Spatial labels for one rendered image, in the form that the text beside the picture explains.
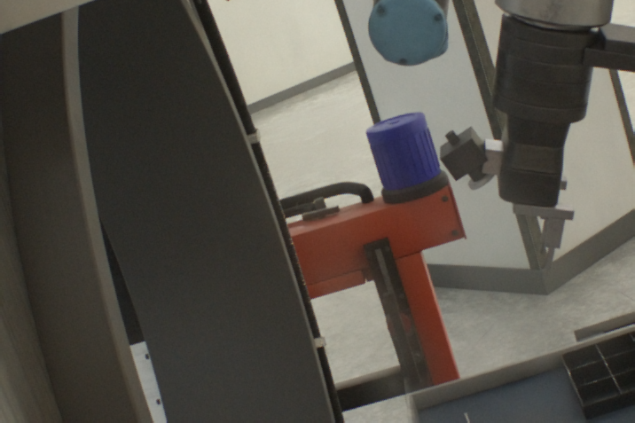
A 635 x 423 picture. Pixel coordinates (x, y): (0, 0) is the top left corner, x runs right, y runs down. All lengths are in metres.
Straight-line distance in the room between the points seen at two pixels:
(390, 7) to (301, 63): 10.70
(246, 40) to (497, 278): 7.54
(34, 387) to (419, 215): 1.54
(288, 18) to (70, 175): 11.32
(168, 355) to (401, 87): 3.06
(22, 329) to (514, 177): 0.39
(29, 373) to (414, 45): 0.79
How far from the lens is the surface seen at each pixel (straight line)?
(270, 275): 1.49
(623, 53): 0.87
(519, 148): 0.89
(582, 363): 2.03
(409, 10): 1.36
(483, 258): 4.51
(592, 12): 0.86
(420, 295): 2.22
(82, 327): 0.72
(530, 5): 0.85
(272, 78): 11.85
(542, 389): 1.98
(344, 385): 2.25
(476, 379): 2.04
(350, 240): 2.18
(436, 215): 2.17
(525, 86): 0.87
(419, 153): 2.15
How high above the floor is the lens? 1.48
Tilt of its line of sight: 11 degrees down
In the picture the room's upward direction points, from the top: 18 degrees counter-clockwise
